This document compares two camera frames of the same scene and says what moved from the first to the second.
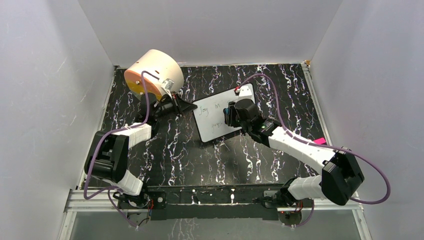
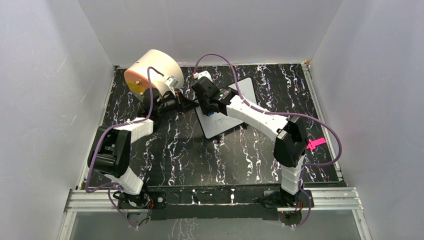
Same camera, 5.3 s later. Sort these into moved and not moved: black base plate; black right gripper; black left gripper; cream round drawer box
Moved: black right gripper
Not moved: cream round drawer box; black base plate; black left gripper
